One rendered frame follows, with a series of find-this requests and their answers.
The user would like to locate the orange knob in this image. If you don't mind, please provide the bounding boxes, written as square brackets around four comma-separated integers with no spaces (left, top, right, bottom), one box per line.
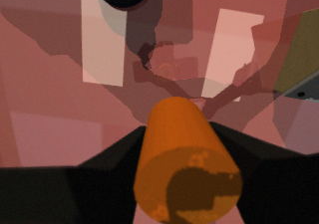
[134,97,242,224]

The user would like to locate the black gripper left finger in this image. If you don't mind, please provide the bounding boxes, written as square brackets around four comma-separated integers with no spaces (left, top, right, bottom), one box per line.
[0,125,147,224]

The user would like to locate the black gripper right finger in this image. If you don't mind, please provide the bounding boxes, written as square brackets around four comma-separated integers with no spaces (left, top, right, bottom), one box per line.
[208,121,319,224]

